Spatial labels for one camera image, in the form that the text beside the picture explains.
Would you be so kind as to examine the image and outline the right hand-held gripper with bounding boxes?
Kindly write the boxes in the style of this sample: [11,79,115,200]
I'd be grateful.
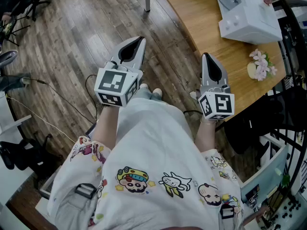
[196,53,235,120]

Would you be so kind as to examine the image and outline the white desk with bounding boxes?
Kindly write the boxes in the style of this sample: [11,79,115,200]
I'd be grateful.
[0,91,36,202]

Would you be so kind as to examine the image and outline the pink flowers in cream vase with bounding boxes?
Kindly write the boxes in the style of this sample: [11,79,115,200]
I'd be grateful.
[247,48,279,82]

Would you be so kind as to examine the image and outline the light blue jeans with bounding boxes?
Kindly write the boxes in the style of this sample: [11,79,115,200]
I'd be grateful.
[133,87,164,103]

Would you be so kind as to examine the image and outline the black metal rack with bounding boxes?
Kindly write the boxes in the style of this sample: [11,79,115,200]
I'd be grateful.
[270,0,307,201]

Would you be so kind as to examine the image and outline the white microwave oven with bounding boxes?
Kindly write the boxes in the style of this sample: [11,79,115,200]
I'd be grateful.
[212,0,283,45]

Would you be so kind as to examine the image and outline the person's left forearm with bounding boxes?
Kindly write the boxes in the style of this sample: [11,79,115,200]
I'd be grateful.
[92,104,121,150]

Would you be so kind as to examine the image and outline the light blue bin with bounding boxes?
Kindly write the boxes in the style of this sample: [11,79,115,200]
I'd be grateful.
[240,144,290,208]

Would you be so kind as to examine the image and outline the white floor cable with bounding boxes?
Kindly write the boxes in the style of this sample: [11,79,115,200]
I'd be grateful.
[6,95,77,144]

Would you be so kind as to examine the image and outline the black strap buckle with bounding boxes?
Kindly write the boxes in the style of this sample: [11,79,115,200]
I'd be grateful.
[74,183,97,200]
[219,206,235,219]

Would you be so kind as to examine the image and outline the white cartoon print shirt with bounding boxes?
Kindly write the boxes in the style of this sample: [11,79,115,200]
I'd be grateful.
[47,97,246,230]

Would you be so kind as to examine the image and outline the person's right forearm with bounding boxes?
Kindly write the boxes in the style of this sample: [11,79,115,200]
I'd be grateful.
[193,118,218,153]

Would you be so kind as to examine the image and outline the black floor cable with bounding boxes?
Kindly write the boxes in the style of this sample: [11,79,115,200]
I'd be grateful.
[23,74,99,126]

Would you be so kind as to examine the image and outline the black bag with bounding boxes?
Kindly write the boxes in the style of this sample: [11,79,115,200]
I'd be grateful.
[0,134,60,177]

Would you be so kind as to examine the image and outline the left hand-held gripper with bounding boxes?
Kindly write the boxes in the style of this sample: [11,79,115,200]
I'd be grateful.
[94,36,147,108]

